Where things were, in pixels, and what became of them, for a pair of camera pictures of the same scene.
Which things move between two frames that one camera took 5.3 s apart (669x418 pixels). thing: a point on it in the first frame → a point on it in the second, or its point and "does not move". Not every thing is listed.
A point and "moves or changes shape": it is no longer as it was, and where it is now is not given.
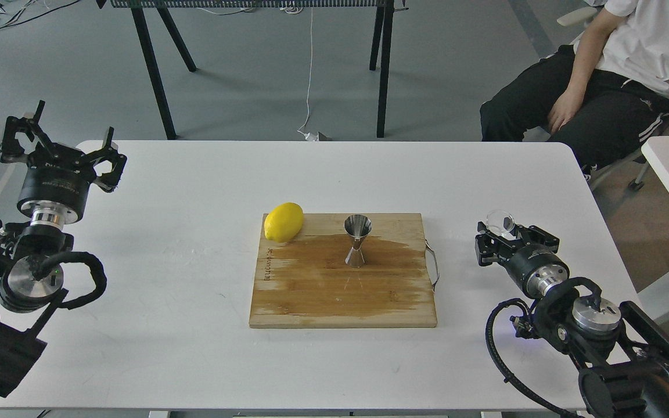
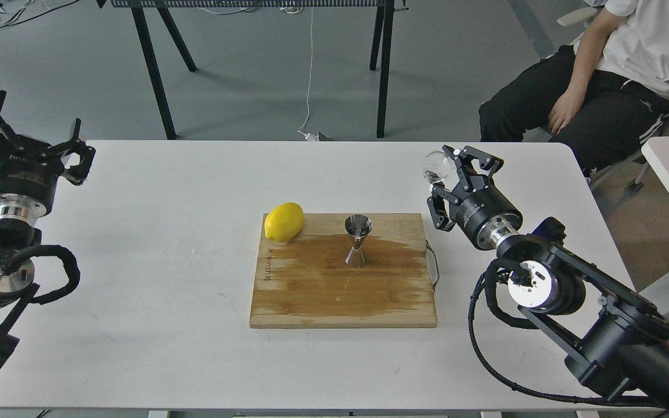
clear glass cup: (500, 221) moves or changes shape
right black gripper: (535, 266) → (486, 214)
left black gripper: (53, 195) → (20, 180)
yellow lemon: (284, 222) does not move
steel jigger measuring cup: (358, 226) does not move
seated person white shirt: (614, 89) does not move
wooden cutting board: (305, 282) does not move
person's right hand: (567, 106) does not move
